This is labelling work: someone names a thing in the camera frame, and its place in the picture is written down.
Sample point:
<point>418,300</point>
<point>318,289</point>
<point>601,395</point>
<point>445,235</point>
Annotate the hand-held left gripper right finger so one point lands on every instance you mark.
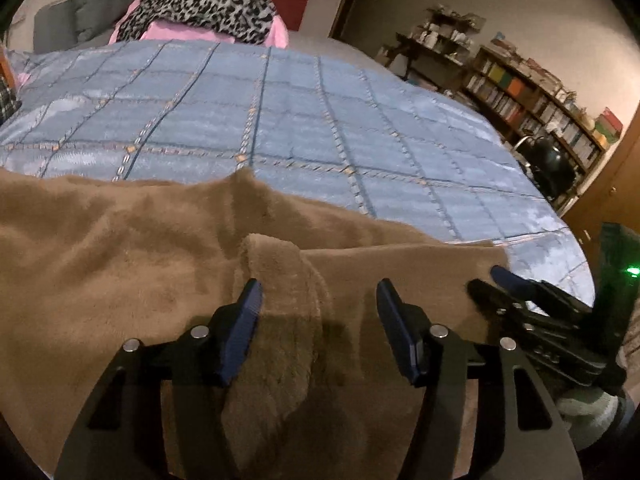
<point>397,322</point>

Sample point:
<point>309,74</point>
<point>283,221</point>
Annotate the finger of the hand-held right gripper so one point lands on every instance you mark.
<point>487,294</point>
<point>510,279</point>

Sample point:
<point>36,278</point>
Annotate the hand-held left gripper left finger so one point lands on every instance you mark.
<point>244,317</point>

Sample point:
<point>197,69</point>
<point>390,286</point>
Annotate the brown fleece blanket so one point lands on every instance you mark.
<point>175,260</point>

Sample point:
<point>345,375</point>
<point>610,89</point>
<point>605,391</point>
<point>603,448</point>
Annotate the black metal chair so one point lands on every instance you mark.
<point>547,162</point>

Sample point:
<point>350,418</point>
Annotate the wooden cabinet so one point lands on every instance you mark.
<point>607,180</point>

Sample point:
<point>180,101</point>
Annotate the wooden bookshelf with books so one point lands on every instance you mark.
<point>537,97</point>

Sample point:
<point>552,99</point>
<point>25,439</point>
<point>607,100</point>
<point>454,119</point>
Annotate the blue plaid blanket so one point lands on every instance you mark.
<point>280,120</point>

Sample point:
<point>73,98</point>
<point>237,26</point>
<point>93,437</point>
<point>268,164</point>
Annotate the wooden desk with shelf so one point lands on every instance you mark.
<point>432,42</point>

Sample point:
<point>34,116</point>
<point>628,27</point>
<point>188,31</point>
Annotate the pink pillow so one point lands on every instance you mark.
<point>200,30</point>

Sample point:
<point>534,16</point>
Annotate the leopard print cloth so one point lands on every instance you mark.
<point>200,2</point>

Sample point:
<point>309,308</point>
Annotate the dark checked pillow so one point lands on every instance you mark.
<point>7,95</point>

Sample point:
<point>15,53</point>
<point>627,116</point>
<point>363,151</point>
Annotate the grey cushions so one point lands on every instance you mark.
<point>75,5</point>

